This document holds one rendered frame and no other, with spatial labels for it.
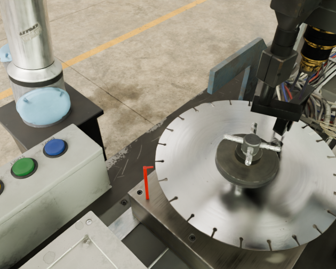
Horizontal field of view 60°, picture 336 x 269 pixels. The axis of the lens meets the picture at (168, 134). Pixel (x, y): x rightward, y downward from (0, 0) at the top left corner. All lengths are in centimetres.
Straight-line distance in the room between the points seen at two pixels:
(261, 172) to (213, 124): 14
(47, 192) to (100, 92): 167
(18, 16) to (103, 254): 45
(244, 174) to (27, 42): 49
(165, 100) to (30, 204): 162
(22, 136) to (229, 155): 62
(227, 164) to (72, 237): 29
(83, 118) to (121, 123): 105
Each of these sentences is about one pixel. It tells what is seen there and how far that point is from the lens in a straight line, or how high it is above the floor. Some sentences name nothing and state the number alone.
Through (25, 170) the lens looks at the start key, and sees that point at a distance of 63.
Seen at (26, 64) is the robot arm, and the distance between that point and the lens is 69.
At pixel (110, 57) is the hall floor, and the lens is 262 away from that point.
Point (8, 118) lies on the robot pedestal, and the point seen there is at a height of 75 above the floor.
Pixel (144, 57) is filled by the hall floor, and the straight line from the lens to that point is 258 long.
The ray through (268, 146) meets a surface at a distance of 51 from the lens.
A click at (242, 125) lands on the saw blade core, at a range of 61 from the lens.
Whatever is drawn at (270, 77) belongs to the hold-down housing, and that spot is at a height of 109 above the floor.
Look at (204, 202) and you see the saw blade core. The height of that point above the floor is 95.
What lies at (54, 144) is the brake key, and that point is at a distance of 65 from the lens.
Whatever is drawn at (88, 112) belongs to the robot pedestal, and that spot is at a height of 75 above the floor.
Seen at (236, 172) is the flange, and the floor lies 96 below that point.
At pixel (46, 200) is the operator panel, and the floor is 86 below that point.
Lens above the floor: 137
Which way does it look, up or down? 47 degrees down
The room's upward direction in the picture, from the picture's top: straight up
